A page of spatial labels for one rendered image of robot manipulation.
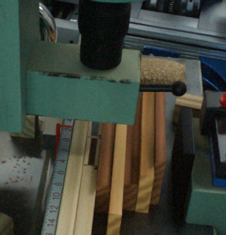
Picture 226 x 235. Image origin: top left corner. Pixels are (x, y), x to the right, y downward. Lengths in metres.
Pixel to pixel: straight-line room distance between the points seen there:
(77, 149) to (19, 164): 0.21
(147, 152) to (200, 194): 0.08
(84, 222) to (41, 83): 0.17
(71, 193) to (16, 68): 0.17
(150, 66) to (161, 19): 0.52
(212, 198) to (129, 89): 0.17
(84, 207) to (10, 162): 0.28
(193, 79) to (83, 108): 0.32
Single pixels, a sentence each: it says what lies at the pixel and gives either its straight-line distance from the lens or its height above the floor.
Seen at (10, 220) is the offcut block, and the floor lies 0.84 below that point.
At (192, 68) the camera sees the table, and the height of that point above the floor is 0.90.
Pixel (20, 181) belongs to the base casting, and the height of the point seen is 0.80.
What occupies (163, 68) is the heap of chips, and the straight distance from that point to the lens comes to 1.01.
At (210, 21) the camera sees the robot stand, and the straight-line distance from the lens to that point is 1.54.
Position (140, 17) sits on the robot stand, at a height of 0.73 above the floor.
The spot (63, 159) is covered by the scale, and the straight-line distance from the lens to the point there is 0.77.
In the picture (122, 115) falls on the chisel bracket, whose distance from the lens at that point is 0.75.
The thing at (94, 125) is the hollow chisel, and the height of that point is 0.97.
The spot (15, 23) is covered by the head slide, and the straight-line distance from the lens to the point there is 0.65.
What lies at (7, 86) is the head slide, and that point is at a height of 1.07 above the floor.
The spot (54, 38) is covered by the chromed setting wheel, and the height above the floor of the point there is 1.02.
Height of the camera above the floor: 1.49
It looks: 39 degrees down
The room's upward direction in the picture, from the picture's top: 4 degrees clockwise
